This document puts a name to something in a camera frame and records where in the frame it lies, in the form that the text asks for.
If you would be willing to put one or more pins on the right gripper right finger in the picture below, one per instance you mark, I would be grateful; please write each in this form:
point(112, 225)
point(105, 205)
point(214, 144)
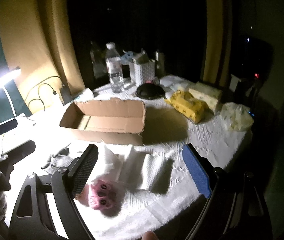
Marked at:
point(211, 182)

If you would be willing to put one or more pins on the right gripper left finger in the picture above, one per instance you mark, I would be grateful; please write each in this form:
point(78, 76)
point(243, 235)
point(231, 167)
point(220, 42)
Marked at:
point(31, 217)

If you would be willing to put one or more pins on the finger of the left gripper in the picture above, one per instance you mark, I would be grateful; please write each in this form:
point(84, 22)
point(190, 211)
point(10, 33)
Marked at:
point(20, 152)
point(8, 125)

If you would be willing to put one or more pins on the grey patterned cloth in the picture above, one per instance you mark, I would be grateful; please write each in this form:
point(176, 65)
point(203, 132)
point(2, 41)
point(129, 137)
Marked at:
point(57, 160)

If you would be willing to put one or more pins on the pink plush toy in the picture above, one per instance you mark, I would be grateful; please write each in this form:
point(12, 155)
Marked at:
point(102, 195)

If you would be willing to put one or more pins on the white textured towel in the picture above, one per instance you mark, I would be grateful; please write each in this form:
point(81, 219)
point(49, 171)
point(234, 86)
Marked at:
point(138, 170)

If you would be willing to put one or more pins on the right hand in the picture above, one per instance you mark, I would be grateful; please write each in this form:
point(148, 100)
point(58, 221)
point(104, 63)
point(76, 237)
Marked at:
point(149, 236)

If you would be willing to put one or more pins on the white desk lamp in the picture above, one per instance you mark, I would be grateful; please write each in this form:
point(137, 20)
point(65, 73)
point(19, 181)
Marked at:
point(9, 76)

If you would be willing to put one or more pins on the black charger adapter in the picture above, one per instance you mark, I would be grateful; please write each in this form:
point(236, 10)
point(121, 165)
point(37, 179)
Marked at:
point(65, 94)

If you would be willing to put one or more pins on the white tablecloth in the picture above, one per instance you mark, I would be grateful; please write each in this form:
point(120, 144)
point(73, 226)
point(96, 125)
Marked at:
point(165, 133)

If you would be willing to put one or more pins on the white power strip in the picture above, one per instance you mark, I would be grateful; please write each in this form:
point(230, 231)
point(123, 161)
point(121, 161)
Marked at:
point(84, 96)

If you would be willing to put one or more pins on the brown cardboard box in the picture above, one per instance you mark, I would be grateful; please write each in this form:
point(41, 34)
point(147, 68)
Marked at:
point(112, 121)

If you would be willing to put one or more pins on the crumpled clear plastic bag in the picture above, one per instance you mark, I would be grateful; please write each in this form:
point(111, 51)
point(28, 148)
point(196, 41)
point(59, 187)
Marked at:
point(235, 117)

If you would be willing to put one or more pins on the yellow wet wipes pack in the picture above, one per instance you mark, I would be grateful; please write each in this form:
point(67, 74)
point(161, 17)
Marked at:
point(184, 102)

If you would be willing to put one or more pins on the yellow curtain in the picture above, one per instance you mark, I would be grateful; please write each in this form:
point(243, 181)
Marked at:
point(35, 36)

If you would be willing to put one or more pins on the pale tissue pack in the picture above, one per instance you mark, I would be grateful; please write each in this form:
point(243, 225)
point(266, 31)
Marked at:
point(207, 94)

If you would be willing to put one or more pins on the clear plastic water bottle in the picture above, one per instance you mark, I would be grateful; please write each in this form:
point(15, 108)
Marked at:
point(114, 68)

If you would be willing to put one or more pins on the white perforated basket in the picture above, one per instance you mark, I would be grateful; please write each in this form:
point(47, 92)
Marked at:
point(142, 69)

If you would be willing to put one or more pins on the black round lid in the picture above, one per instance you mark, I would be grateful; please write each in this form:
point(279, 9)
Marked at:
point(150, 91)

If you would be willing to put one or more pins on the dark metal flask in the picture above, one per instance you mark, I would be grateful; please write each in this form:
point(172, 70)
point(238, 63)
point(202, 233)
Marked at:
point(160, 68)

